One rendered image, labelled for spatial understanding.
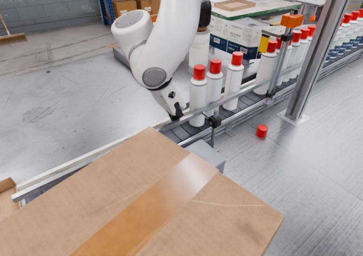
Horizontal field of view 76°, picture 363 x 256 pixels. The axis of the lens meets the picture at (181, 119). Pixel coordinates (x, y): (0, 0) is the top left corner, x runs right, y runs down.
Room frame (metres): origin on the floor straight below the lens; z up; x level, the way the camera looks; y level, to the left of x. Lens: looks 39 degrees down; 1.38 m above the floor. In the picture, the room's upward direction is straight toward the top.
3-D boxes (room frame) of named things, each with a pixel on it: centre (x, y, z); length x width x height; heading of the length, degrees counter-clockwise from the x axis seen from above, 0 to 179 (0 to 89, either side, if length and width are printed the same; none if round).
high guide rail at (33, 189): (0.58, -0.09, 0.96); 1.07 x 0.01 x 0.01; 126
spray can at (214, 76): (0.63, -0.10, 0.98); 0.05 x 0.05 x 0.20
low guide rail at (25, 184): (0.64, -0.05, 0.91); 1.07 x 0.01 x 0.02; 126
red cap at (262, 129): (0.59, -0.28, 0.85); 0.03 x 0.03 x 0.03
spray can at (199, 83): (0.59, -0.05, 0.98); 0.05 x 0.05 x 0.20
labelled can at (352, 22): (1.16, -0.82, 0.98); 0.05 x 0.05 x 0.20
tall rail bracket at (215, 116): (0.53, -0.08, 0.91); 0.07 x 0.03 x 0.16; 36
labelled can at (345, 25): (1.12, -0.76, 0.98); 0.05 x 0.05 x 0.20
